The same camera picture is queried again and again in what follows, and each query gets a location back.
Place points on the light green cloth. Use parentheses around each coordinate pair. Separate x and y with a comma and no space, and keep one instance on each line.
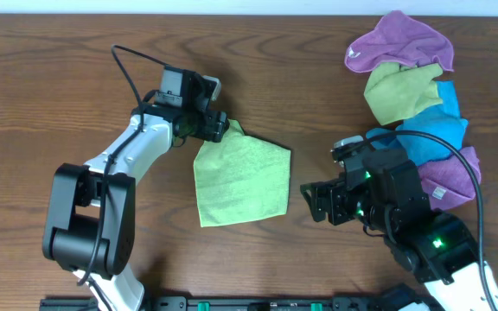
(241,179)

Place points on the purple cloth at top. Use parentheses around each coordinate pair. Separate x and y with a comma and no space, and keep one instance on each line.
(401,39)

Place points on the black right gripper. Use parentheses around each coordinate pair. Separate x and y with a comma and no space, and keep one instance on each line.
(334,190)

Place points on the blue crumpled cloth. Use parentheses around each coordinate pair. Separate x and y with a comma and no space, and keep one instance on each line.
(442,120)

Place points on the purple cloth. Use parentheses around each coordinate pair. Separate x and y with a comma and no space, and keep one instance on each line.
(444,179)
(401,39)

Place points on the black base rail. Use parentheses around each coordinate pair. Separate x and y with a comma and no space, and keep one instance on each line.
(178,303)

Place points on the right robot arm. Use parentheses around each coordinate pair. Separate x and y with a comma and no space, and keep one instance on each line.
(382,190)

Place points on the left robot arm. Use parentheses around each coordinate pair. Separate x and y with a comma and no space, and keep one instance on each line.
(90,226)

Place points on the purple cloth at bottom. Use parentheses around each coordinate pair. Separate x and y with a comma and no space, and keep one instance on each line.
(444,179)

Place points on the olive green crumpled cloth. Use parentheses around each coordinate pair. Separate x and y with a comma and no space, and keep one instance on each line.
(395,92)

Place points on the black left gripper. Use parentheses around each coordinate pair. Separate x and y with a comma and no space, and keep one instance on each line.
(215,125)

